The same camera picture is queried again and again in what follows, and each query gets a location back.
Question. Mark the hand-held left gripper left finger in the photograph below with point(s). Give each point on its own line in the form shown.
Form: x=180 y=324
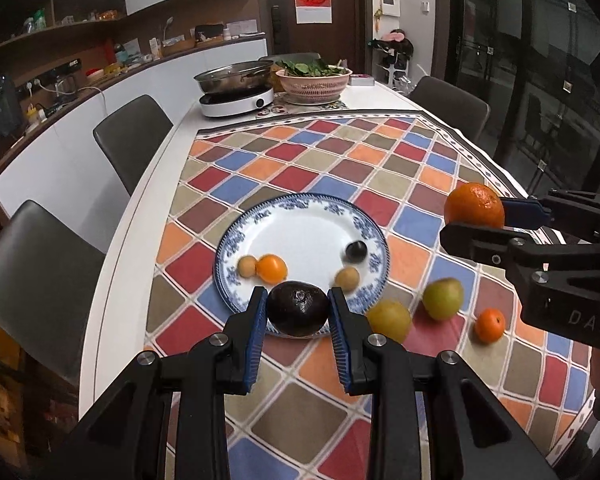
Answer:
x=252 y=340

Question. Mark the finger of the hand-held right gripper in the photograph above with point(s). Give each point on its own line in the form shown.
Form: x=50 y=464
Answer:
x=525 y=212
x=480 y=245

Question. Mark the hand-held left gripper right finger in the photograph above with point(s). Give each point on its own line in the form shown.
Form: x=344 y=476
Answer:
x=340 y=340

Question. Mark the orange mandarin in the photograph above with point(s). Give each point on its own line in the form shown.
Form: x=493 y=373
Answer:
x=272 y=267
x=474 y=206
x=490 y=325

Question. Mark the dark purple plum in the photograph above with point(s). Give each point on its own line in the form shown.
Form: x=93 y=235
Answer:
x=355 y=251
x=297 y=308

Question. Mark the small tan round fruit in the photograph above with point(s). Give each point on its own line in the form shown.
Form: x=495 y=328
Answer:
x=247 y=266
x=347 y=278

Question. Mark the blue rimmed white plate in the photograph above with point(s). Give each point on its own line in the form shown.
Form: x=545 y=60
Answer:
x=305 y=240

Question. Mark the yellowish green pear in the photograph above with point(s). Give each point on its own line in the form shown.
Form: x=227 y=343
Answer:
x=389 y=321

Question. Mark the grey dining chair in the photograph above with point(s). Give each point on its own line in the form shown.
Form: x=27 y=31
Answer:
x=290 y=57
x=452 y=105
x=30 y=270
x=130 y=135

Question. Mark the dark glass sliding door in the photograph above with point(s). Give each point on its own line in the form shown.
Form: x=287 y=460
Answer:
x=530 y=60

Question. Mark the colourful checkered tablecloth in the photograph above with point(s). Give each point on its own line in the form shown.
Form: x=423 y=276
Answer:
x=330 y=160

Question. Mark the white rack with dark clothes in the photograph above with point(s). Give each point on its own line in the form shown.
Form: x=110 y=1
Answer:
x=395 y=57

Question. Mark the small flat box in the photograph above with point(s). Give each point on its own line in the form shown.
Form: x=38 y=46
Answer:
x=361 y=79

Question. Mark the pink hat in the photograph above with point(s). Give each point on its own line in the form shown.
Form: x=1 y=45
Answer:
x=392 y=35

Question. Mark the pink colander basket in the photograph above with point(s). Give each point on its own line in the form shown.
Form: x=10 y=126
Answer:
x=312 y=87

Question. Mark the white induction cooker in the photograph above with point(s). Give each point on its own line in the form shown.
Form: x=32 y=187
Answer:
x=235 y=102

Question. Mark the leafy green vegetables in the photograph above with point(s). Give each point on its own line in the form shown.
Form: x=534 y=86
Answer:
x=310 y=68

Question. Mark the white intercom panel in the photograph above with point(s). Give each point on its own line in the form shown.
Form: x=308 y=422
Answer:
x=389 y=6

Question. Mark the wooden glass display cabinet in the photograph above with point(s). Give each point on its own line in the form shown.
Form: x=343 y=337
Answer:
x=10 y=410

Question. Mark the steel hot pot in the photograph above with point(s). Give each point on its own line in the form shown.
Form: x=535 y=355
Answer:
x=230 y=77

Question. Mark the white kitchen counter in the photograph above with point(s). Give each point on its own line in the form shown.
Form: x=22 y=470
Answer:
x=55 y=160

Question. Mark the dark brown door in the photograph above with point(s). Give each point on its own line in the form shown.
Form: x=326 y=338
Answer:
x=345 y=10

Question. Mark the wooden tray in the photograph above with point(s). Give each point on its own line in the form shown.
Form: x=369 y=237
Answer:
x=177 y=46

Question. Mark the black bag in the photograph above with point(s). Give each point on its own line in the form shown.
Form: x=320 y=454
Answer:
x=209 y=32

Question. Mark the glass kettle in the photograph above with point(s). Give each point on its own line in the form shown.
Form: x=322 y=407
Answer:
x=66 y=84

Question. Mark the black water dispenser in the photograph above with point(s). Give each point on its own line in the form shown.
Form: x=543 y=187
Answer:
x=0 y=105

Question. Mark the wooden wall shelf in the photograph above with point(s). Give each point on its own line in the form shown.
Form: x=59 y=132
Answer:
x=55 y=35

